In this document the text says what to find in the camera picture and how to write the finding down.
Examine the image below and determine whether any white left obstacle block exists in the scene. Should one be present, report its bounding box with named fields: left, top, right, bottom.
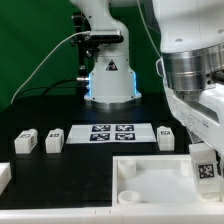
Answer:
left=0, top=163, right=12, bottom=195

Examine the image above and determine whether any white cable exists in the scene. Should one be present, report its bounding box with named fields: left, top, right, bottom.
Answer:
left=10, top=30, right=92, bottom=105

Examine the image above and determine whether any white sheet with tags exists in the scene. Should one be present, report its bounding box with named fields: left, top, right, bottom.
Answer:
left=67, top=123, right=156, bottom=144

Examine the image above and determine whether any black cable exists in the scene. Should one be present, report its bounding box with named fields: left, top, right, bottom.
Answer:
left=14, top=78, right=88, bottom=100

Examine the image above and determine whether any white front wall strip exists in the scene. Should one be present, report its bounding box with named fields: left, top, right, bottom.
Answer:
left=0, top=203, right=224, bottom=224

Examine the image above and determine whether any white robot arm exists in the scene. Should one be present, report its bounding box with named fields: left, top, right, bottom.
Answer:
left=70, top=0, right=224, bottom=154

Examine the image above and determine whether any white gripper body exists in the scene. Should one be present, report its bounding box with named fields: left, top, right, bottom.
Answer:
left=165, top=86, right=224, bottom=155

